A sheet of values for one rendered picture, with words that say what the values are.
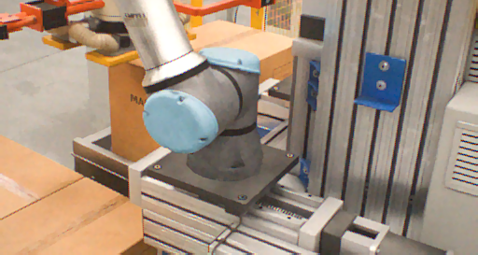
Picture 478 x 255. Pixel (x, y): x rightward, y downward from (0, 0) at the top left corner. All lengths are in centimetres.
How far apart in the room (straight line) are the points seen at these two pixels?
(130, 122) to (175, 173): 93
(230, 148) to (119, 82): 98
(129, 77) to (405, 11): 113
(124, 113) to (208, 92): 113
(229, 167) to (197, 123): 21
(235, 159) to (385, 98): 30
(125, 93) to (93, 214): 41
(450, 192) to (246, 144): 37
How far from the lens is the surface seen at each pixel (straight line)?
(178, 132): 96
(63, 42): 174
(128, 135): 210
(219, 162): 112
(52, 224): 192
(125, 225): 188
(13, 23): 153
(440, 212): 115
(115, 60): 160
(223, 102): 99
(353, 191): 124
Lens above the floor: 162
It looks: 26 degrees down
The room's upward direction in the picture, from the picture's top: 2 degrees clockwise
